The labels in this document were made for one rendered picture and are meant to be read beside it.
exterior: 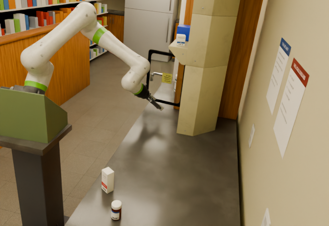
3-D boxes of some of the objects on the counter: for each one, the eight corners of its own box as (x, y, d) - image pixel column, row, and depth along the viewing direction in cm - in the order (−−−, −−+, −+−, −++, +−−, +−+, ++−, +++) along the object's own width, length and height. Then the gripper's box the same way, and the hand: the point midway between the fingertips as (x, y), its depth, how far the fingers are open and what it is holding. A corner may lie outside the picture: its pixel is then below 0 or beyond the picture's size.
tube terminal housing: (216, 119, 214) (236, 13, 183) (213, 140, 185) (237, 19, 154) (183, 113, 218) (198, 9, 187) (176, 133, 189) (192, 13, 158)
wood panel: (236, 118, 219) (284, -99, 162) (236, 120, 216) (285, -101, 160) (174, 107, 227) (199, -104, 170) (173, 108, 224) (199, -105, 167)
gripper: (154, 98, 185) (170, 110, 203) (138, 79, 200) (154, 92, 217) (146, 105, 186) (162, 118, 203) (130, 86, 201) (147, 99, 218)
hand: (157, 103), depth 209 cm, fingers open, 11 cm apart
